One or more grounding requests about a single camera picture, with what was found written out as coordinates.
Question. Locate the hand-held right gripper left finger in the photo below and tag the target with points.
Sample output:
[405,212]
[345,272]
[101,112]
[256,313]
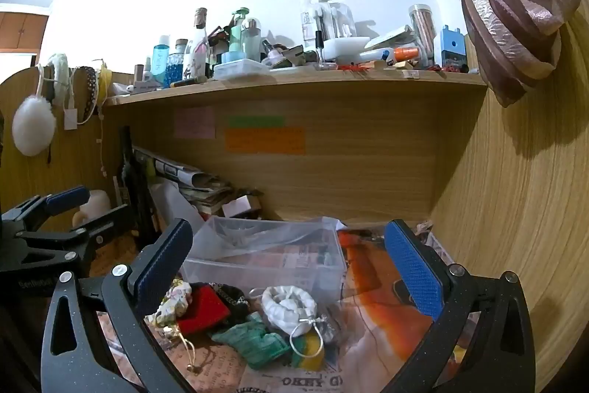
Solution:
[165,255]

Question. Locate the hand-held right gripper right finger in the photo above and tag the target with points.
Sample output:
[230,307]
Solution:
[414,268]

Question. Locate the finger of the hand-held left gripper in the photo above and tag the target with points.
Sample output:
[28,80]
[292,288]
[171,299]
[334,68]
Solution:
[110,220]
[66,196]

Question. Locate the floral scrunchie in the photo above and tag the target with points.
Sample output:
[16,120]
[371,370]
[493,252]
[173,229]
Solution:
[175,296]

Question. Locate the clear plastic box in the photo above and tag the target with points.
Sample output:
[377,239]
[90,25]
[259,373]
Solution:
[221,236]

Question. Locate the red cloth pouch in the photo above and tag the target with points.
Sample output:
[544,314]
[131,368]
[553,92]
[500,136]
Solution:
[202,305]

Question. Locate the green scrunchie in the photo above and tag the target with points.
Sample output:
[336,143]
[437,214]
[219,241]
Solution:
[257,342]

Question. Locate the yellow scrunchie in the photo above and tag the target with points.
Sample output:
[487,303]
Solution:
[310,351]

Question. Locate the tiny cardboard box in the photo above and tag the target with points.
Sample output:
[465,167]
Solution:
[425,228]

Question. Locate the orange plastic sheet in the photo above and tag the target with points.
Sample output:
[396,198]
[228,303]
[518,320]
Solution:
[372,278]

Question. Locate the dark wine bottle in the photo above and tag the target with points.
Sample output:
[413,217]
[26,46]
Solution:
[133,181]

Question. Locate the white paper bag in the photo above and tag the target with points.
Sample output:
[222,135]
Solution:
[172,204]

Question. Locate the stack of newspapers and books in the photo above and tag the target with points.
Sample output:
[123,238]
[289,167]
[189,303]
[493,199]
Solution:
[198,186]

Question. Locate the white fluffy pom-pom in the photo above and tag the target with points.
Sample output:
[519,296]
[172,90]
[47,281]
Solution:
[33,126]

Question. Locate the small cardboard box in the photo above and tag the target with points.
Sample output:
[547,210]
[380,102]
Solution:
[241,205]

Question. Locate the black patterned headband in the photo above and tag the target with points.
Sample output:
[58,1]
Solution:
[92,89]

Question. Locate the yellow hanging cloth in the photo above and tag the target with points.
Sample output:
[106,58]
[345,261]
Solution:
[106,80]

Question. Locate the clear plastic bag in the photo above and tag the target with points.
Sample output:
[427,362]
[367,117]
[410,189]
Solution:
[299,225]

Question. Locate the newspaper print table mat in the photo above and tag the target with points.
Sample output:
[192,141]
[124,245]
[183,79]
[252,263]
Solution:
[221,367]

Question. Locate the white fluffy headband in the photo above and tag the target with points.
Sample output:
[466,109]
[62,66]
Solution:
[59,68]

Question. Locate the pink sticky note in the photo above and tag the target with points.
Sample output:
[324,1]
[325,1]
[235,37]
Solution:
[194,122]

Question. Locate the white tube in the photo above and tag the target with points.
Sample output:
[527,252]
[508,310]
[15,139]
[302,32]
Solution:
[145,86]

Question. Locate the small brown cylinder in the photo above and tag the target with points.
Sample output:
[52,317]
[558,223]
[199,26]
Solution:
[138,75]

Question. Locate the small white spray bottle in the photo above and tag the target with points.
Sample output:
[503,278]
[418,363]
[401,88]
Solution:
[147,73]

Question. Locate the orange sticky note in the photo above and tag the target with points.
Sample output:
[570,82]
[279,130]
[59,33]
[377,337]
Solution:
[264,141]

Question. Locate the brown marker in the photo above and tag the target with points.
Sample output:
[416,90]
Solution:
[186,81]

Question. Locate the green sticky note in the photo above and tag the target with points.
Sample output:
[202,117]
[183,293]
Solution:
[256,121]

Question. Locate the jar of blue beads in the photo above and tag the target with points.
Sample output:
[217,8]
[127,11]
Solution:
[176,70]

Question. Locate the blue liquid bottle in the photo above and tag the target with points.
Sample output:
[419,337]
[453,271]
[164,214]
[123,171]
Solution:
[161,61]

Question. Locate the white printed cup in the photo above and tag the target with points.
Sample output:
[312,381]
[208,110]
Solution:
[195,61]

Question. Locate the flat clear plastic container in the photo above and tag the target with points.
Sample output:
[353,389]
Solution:
[241,69]

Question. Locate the wooden shelf board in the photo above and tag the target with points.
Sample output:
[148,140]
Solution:
[322,85]

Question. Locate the light blue jar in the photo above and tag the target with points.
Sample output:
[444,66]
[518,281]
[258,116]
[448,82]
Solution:
[237,56]

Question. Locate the red tassel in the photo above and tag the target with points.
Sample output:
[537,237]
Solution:
[352,68]

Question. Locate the red and black fan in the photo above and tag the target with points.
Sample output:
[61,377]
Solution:
[221,38]

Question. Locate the white bottle with orange cap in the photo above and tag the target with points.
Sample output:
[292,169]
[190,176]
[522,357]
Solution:
[395,53]

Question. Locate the glass bottle with foil top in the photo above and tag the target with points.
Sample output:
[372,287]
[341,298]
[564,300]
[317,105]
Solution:
[200,20]

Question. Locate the blue pencil sharpener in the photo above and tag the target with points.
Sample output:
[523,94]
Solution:
[453,47]

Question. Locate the green pump bottle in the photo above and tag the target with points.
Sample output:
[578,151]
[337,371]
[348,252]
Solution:
[238,31]

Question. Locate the clear bottle with white cap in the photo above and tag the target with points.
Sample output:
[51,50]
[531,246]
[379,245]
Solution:
[251,38]

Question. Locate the white foam box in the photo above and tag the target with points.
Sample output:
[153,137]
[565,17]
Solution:
[345,48]

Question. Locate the white flat box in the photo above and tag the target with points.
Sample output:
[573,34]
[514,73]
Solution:
[391,36]

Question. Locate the pile of makeup items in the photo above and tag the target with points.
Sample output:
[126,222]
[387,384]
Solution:
[287,54]

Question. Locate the tall jar of sticks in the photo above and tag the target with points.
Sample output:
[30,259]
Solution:
[422,31]

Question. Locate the black capped glass tube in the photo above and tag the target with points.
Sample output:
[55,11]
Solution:
[319,45]

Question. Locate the brown sheer curtain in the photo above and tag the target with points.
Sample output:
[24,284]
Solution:
[510,20]

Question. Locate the clear toothbrush packaging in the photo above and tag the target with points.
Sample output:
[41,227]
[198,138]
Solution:
[329,15]

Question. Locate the wooden wall cabinet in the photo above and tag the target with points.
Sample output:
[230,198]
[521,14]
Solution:
[23,29]

